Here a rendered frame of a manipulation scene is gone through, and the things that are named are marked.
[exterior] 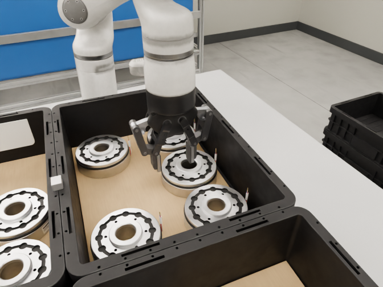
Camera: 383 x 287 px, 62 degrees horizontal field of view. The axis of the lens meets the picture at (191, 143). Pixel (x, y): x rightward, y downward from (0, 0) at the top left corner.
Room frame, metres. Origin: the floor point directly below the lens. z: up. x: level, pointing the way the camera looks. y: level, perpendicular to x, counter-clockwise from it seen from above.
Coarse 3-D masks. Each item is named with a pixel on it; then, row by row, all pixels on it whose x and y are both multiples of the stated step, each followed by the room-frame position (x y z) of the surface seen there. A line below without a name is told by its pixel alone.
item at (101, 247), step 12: (108, 216) 0.33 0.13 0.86; (120, 216) 0.33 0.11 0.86; (132, 216) 0.33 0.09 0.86; (144, 216) 0.33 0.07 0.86; (96, 228) 0.30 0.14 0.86; (108, 228) 0.30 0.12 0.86; (144, 228) 0.30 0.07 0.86; (156, 228) 0.30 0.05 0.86; (96, 240) 0.28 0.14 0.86; (108, 240) 0.28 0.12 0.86; (144, 240) 0.28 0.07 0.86; (96, 252) 0.26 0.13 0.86; (108, 252) 0.26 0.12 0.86
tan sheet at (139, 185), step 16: (144, 160) 0.50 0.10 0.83; (80, 176) 0.45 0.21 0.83; (112, 176) 0.45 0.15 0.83; (128, 176) 0.45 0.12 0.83; (144, 176) 0.45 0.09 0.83; (160, 176) 0.45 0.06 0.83; (80, 192) 0.41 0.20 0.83; (96, 192) 0.41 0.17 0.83; (112, 192) 0.41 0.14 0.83; (128, 192) 0.41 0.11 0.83; (144, 192) 0.41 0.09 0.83; (160, 192) 0.41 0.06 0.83; (96, 208) 0.37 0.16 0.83; (112, 208) 0.37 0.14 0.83; (144, 208) 0.37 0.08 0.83; (160, 208) 0.37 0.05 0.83; (176, 208) 0.37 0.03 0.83; (96, 224) 0.34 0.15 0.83; (176, 224) 0.34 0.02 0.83
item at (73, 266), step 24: (120, 96) 0.59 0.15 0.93; (216, 120) 0.50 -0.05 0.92; (240, 144) 0.42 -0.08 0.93; (264, 168) 0.36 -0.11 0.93; (288, 192) 0.31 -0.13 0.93; (72, 216) 0.27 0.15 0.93; (240, 216) 0.27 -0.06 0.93; (72, 240) 0.23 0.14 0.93; (168, 240) 0.23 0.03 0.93; (72, 264) 0.20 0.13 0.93; (96, 264) 0.20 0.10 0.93
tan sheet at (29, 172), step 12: (36, 156) 0.51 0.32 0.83; (0, 168) 0.48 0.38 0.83; (12, 168) 0.48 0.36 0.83; (24, 168) 0.48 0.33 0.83; (36, 168) 0.48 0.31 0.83; (0, 180) 0.44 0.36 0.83; (12, 180) 0.44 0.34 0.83; (24, 180) 0.44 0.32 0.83; (36, 180) 0.44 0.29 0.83; (0, 192) 0.41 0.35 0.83; (48, 240) 0.30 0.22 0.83
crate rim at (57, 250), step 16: (16, 112) 0.53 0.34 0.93; (32, 112) 0.52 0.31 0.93; (48, 112) 0.52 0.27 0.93; (48, 128) 0.47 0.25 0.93; (48, 144) 0.42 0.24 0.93; (48, 160) 0.38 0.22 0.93; (48, 176) 0.34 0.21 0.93; (48, 192) 0.31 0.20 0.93; (48, 208) 0.28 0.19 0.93; (64, 256) 0.21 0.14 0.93; (64, 272) 0.19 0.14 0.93
